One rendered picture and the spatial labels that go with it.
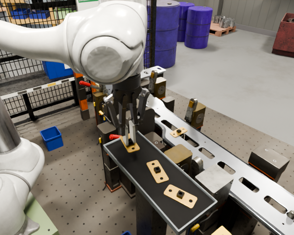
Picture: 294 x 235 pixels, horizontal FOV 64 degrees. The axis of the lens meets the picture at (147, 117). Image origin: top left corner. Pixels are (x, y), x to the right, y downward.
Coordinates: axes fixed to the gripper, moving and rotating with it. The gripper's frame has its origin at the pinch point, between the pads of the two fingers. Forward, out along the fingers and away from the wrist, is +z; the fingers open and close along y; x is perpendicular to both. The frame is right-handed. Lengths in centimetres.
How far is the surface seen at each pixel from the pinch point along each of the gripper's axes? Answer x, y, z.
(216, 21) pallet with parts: 456, 430, 105
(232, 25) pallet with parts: 414, 446, 108
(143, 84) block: 72, 39, 26
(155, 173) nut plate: -11.6, 3.2, 7.7
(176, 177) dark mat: -15.2, 8.1, 8.0
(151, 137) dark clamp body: 12.0, 14.0, 16.0
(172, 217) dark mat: -25.7, 0.6, 8.1
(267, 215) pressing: -30, 35, 24
